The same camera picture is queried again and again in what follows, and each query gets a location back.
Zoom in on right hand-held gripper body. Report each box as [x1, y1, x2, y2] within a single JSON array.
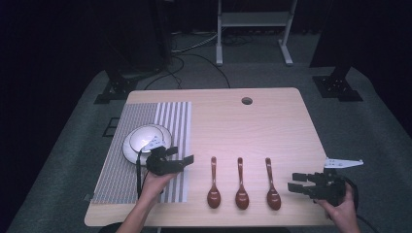
[[307, 156, 364, 208]]

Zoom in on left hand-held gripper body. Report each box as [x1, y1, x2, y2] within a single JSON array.
[[141, 135, 183, 178]]

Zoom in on person's left hand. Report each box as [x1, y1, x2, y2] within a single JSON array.
[[139, 172, 178, 204]]

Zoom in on person's right hand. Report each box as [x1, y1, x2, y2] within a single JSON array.
[[315, 184, 358, 221]]

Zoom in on dark red spoon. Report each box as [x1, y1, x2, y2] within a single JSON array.
[[264, 156, 283, 212], [234, 156, 251, 211], [206, 155, 223, 210]]

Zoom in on white plate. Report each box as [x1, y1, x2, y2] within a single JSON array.
[[121, 123, 173, 166]]

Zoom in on grey striped placemat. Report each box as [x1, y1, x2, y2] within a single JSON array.
[[90, 101, 193, 205]]

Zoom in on black stand base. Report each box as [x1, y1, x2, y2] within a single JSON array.
[[312, 65, 364, 103], [93, 68, 140, 105]]

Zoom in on white metal stand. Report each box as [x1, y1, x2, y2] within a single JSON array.
[[215, 0, 298, 68]]

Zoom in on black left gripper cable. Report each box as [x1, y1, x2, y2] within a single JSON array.
[[136, 149, 150, 199]]

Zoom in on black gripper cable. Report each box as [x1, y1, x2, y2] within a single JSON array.
[[136, 149, 150, 199], [342, 176, 381, 233]]

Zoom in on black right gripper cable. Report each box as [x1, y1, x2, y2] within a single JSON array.
[[342, 176, 381, 233]]

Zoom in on black square floor frame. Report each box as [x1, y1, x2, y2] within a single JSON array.
[[102, 116, 121, 138]]

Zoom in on black floor cable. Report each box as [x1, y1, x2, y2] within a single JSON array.
[[143, 52, 231, 91]]

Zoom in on white floor cable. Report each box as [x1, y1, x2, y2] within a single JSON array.
[[170, 31, 219, 54]]

